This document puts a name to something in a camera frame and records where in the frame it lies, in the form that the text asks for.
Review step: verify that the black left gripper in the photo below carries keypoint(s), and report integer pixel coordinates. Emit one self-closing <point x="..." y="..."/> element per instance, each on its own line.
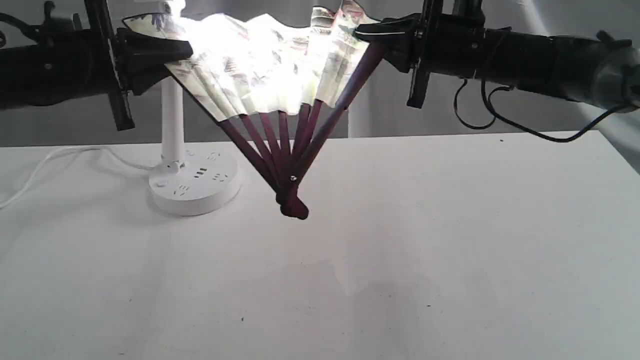
<point x="133" y="62"/>

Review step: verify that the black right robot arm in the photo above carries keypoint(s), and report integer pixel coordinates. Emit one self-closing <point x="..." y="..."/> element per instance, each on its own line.
<point x="602" y="72"/>

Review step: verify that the painted paper folding fan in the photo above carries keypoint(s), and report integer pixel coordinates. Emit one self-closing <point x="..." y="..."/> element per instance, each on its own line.
<point x="276" y="90"/>

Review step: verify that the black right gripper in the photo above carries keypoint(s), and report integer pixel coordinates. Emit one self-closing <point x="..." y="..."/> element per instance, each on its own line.
<point x="429" y="39"/>

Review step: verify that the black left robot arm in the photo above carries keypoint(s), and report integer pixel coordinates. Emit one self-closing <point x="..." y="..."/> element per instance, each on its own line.
<point x="68" y="62"/>

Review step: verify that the white backdrop curtain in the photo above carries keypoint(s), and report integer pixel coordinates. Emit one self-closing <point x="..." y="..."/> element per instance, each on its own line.
<point x="278" y="91"/>

